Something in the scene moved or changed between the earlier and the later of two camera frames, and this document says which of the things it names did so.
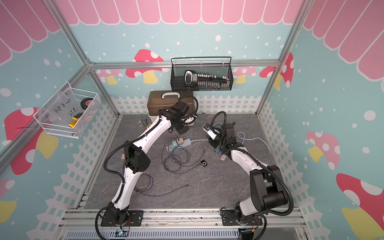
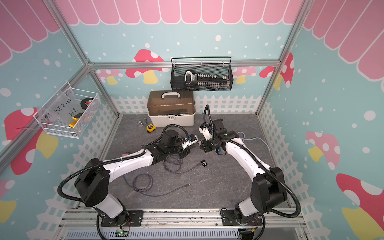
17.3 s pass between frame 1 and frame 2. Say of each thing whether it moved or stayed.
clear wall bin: stayed
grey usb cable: moved
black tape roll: stayed
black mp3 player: stayed
